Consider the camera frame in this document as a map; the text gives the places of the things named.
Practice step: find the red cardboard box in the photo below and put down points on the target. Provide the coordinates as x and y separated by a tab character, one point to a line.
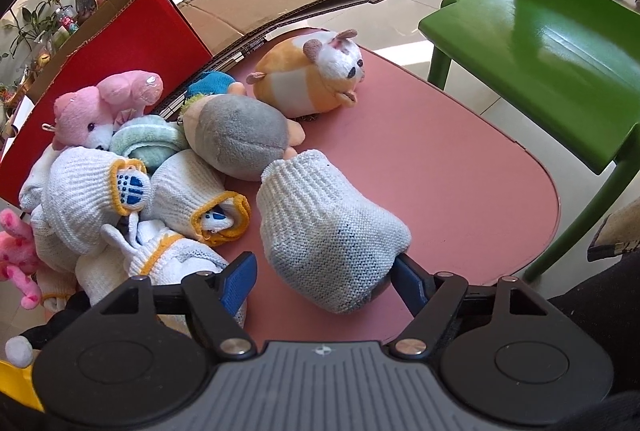
122	35

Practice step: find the black grey monkey plush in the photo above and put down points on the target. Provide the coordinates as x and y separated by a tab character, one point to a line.
20	349

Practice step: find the grey beige round plush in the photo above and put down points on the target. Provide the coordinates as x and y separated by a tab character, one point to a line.
238	135

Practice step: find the white glove bundle lower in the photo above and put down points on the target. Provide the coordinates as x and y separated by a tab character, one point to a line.
150	249

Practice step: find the pink spotted giraffe plush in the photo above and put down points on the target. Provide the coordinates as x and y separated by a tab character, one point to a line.
19	259

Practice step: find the white glove bundle blue grid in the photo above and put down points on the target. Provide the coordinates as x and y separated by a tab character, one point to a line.
70	194

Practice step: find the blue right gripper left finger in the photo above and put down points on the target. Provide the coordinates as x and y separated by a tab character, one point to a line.
236	281

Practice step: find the pink bear plush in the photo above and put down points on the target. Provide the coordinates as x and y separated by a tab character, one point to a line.
90	116

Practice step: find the orange white hamster plush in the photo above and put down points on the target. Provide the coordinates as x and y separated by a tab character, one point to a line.
310	74

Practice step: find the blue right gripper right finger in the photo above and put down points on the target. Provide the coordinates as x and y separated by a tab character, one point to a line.
411	283

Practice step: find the blue hat small doll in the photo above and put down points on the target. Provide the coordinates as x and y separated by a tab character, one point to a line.
214	83

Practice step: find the yellow plastic chair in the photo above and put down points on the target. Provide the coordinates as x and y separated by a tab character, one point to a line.
17	383

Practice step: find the green plastic chair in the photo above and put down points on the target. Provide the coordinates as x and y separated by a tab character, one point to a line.
570	66

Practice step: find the white glove bundle yellow cuff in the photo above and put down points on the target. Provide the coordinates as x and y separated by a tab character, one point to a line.
190	198

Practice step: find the white knitted glove bundle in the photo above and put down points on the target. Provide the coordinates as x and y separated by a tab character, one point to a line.
322	236

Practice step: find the green striped rolled cloth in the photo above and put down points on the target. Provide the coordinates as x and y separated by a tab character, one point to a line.
150	139

